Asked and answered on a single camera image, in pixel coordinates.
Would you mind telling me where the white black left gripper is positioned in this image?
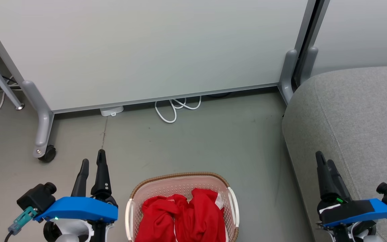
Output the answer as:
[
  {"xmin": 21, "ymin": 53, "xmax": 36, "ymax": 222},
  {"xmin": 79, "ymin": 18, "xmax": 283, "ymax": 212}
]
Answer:
[{"xmin": 43, "ymin": 149, "xmax": 116, "ymax": 242}]

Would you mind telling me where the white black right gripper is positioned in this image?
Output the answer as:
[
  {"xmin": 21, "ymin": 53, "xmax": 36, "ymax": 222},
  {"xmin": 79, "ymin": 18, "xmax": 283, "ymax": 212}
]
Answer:
[{"xmin": 315, "ymin": 151, "xmax": 377, "ymax": 242}]

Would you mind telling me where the red garment with white stripes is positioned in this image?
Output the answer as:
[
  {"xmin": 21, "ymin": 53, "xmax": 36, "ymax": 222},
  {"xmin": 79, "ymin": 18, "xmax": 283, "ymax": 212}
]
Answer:
[{"xmin": 135, "ymin": 194, "xmax": 190, "ymax": 242}]

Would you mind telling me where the red garment with white cuff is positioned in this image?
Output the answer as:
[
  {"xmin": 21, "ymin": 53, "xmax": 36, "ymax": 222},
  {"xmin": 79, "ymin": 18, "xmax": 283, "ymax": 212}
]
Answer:
[{"xmin": 174, "ymin": 188, "xmax": 227, "ymax": 242}]

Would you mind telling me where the grey fabric sofa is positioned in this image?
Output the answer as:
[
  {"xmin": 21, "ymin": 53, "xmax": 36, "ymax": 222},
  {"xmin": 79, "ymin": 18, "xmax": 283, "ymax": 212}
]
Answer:
[{"xmin": 282, "ymin": 66, "xmax": 387, "ymax": 242}]

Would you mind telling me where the black caster wheel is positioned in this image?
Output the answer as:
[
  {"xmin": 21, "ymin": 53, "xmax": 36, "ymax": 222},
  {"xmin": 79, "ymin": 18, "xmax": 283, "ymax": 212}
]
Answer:
[{"xmin": 38, "ymin": 145, "xmax": 57, "ymax": 163}]

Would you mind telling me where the long grey partition leg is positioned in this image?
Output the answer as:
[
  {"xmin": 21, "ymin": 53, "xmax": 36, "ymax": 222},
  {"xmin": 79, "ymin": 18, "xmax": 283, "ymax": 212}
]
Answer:
[{"xmin": 21, "ymin": 80, "xmax": 55, "ymax": 158}]

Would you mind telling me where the white power adapter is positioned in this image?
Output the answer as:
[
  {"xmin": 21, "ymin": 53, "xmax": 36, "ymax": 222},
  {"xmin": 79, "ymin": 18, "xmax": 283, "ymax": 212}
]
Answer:
[{"xmin": 100, "ymin": 106, "xmax": 124, "ymax": 117}]

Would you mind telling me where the white laundry basket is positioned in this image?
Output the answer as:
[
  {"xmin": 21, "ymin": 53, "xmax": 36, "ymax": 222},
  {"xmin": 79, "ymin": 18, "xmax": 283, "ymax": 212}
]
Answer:
[{"xmin": 125, "ymin": 172, "xmax": 240, "ymax": 242}]

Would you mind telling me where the short grey partition leg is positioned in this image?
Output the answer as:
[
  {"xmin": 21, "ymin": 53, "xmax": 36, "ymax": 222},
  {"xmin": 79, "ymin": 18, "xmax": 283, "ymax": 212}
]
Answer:
[
  {"xmin": 300, "ymin": 46, "xmax": 319, "ymax": 84},
  {"xmin": 278, "ymin": 49, "xmax": 297, "ymax": 105}
]

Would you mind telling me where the grey metal table leg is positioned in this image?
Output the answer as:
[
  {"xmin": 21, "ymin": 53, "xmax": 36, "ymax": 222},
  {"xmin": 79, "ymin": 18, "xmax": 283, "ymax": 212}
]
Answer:
[{"xmin": 0, "ymin": 43, "xmax": 25, "ymax": 111}]

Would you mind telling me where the wide white partition panel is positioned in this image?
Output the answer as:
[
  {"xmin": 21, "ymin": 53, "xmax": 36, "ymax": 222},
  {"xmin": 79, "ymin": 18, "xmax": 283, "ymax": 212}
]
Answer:
[{"xmin": 0, "ymin": 0, "xmax": 316, "ymax": 113}]

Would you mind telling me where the blue right camera mount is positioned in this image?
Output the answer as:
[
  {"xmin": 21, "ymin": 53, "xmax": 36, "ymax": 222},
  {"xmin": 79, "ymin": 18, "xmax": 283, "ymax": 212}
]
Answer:
[{"xmin": 318, "ymin": 198, "xmax": 387, "ymax": 228}]

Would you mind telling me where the teal cable connector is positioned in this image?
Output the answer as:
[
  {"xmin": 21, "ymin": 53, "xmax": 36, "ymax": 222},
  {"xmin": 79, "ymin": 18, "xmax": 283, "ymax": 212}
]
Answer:
[{"xmin": 4, "ymin": 206, "xmax": 39, "ymax": 242}]

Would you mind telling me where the looped white cable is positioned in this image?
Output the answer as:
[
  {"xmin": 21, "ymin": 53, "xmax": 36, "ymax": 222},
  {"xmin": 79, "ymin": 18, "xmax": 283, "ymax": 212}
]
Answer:
[{"xmin": 155, "ymin": 96, "xmax": 202, "ymax": 124}]

